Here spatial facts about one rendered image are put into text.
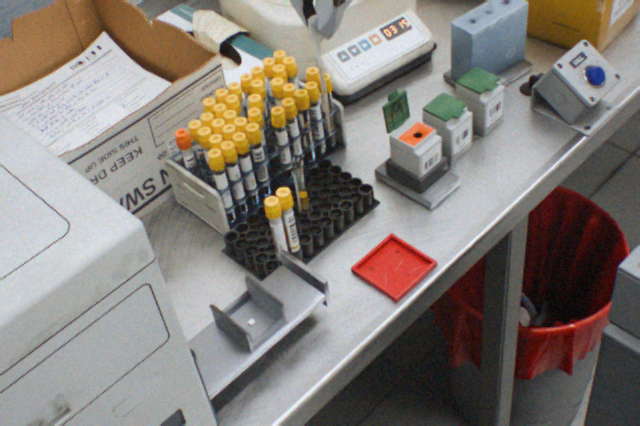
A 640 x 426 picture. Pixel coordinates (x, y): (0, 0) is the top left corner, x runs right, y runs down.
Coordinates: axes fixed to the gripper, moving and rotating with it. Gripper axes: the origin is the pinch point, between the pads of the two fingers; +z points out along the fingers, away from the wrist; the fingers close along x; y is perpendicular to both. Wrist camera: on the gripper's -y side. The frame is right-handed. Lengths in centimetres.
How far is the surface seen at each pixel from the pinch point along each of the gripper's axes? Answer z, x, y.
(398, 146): 20.1, -2.6, 8.3
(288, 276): 22.8, -3.5, -12.3
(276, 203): 15.6, -0.7, -9.7
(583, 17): 20.8, -6.9, 43.1
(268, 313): 22.8, -5.1, -17.2
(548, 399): 96, -14, 33
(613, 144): 114, 18, 122
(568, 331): 71, -16, 32
